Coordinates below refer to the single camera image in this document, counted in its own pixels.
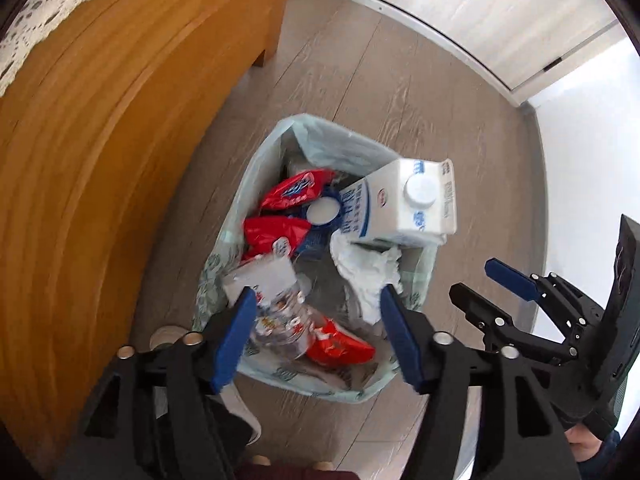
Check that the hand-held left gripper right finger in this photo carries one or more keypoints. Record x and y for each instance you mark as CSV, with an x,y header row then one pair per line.
x,y
405,345

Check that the red snack bag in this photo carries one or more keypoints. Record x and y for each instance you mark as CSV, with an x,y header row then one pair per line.
x,y
340,347

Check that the white milk carton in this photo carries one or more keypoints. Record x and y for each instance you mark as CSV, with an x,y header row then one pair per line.
x,y
385,200

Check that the pale green trash bag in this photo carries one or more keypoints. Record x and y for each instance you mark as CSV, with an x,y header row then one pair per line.
x,y
320,135

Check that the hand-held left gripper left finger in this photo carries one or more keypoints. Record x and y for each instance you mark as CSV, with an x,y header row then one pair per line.
x,y
235,340

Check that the beige wooden door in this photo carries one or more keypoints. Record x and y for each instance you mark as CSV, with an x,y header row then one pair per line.
x,y
475,0

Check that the blue plastic cup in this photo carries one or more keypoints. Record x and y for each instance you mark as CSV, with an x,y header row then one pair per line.
x,y
322,210

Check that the wooden bed with checkered sheet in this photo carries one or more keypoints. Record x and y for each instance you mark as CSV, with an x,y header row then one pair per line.
x,y
100,160

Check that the red foil wrapper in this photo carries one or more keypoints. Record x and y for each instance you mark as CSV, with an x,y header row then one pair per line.
x,y
270,232

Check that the person's right hand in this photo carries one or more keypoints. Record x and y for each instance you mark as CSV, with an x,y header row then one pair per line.
x,y
585,442

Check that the white tissue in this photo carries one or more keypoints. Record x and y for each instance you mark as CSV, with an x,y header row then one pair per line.
x,y
360,265

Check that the person's right forearm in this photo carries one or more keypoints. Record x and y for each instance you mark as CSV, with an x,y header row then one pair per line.
x,y
609,452

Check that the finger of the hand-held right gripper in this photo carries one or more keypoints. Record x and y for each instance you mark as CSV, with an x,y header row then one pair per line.
x,y
510,277
485,312

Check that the clear printed plastic bag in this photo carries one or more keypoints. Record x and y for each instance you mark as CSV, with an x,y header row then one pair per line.
x,y
280,325

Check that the red wrapper with blue logo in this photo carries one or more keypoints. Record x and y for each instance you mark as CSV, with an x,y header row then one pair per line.
x,y
285,195

